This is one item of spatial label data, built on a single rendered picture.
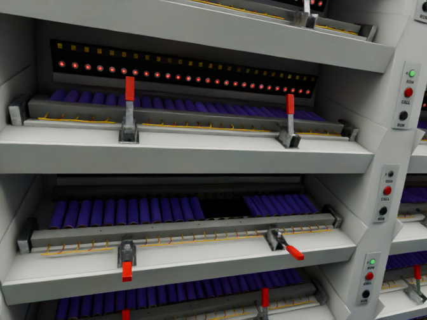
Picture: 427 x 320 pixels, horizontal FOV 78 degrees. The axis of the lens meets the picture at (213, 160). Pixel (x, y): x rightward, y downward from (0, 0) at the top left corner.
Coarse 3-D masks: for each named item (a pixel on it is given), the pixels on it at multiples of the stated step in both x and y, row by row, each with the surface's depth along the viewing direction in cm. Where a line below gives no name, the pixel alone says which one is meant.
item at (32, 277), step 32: (32, 192) 46; (320, 192) 64; (32, 224) 41; (352, 224) 55; (0, 256) 34; (32, 256) 39; (64, 256) 40; (96, 256) 41; (160, 256) 43; (192, 256) 44; (224, 256) 46; (256, 256) 47; (288, 256) 49; (320, 256) 52; (32, 288) 37; (64, 288) 38; (96, 288) 40; (128, 288) 42
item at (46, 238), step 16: (144, 224) 45; (160, 224) 46; (176, 224) 47; (192, 224) 47; (208, 224) 48; (224, 224) 49; (240, 224) 50; (256, 224) 51; (272, 224) 52; (288, 224) 53; (304, 224) 55; (320, 224) 56; (32, 240) 39; (48, 240) 40; (64, 240) 41; (80, 240) 42; (96, 240) 42; (112, 240) 43; (208, 240) 47
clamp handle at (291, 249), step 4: (276, 236) 49; (280, 236) 49; (280, 240) 48; (284, 244) 46; (288, 244) 46; (288, 248) 45; (292, 248) 45; (288, 252) 45; (292, 252) 44; (296, 252) 43; (300, 252) 44; (296, 256) 43; (300, 256) 42
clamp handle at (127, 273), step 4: (128, 248) 40; (124, 252) 40; (128, 252) 40; (124, 256) 39; (128, 256) 39; (124, 260) 38; (128, 260) 38; (124, 264) 37; (128, 264) 37; (124, 268) 36; (128, 268) 36; (124, 272) 35; (128, 272) 35; (124, 276) 34; (128, 276) 34; (124, 280) 34; (128, 280) 34
